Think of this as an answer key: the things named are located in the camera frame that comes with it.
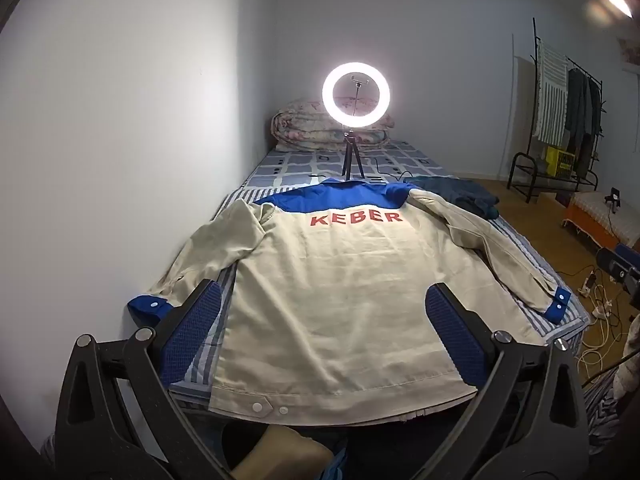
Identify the dark green hanging jacket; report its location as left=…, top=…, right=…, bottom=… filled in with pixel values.
left=565, top=67, right=593, bottom=176

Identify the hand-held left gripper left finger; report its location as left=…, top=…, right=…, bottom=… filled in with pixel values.
left=52, top=279, right=223, bottom=480

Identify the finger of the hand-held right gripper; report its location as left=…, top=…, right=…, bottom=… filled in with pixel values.
left=596, top=243, right=640, bottom=277

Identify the beige and blue work jacket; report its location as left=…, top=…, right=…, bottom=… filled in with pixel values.
left=127, top=180, right=571, bottom=428

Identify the black ring light cable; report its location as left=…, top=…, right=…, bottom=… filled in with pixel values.
left=365, top=157, right=413, bottom=182

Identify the power strip with cables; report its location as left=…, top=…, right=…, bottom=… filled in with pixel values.
left=575, top=270, right=626, bottom=376

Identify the black clothes rack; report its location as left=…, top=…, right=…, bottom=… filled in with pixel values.
left=507, top=17, right=608, bottom=204

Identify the orange bench with white cover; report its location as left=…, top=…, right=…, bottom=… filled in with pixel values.
left=562, top=191, right=640, bottom=253

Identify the striped hanging towel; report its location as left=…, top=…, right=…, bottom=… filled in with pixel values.
left=532, top=40, right=570, bottom=145

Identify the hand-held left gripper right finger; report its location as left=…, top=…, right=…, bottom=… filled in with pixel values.
left=425, top=282, right=591, bottom=480

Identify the tan cloth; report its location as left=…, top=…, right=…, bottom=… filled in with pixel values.
left=234, top=425, right=334, bottom=480

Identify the dark blue garment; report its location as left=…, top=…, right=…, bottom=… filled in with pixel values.
left=407, top=175, right=501, bottom=220

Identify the blue white striped quilt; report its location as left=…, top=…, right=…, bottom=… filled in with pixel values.
left=167, top=180, right=591, bottom=403

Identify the dark striped cloth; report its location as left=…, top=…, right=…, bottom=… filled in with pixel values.
left=582, top=385, right=632, bottom=457

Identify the folded floral quilt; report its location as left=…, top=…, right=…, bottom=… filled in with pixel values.
left=270, top=96, right=396, bottom=152

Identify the black hanging garment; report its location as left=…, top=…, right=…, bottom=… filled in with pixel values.
left=587, top=77, right=604, bottom=136

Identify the blue checked bedsheet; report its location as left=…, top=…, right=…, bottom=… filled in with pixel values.
left=245, top=139, right=456, bottom=191

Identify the yellow box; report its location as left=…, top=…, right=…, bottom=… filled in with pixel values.
left=545, top=146, right=576, bottom=177

